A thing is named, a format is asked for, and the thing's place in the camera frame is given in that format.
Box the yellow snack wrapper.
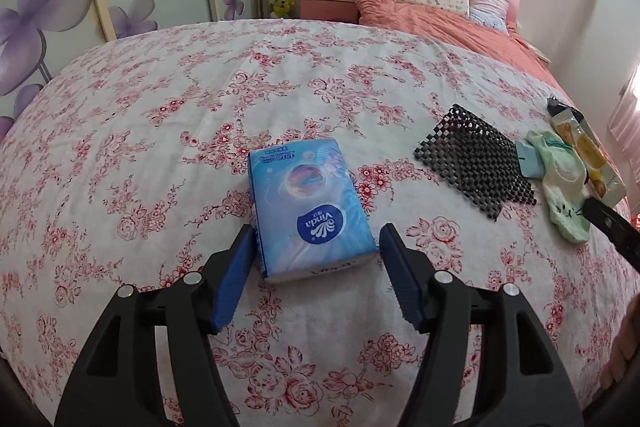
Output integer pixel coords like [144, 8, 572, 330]
[551, 108, 626, 207]

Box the black mesh mat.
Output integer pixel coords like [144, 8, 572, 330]
[413, 104, 537, 220]

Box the blue tissue pack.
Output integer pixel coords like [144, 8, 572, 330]
[247, 139, 378, 283]

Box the right hand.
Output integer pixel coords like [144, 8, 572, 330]
[601, 296, 639, 389]

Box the light green sock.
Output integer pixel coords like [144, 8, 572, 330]
[526, 130, 590, 244]

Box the pink window curtain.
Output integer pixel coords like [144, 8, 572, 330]
[608, 66, 640, 185]

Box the light blue cream tube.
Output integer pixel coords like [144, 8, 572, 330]
[515, 141, 546, 180]

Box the black small pouch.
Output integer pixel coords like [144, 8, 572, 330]
[547, 96, 570, 117]

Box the striped pink pillow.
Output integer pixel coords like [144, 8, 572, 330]
[469, 0, 510, 34]

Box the salmon pink duvet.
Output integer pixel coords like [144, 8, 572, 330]
[355, 0, 561, 90]

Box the pink white nightstand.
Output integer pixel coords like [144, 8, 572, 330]
[298, 0, 359, 24]

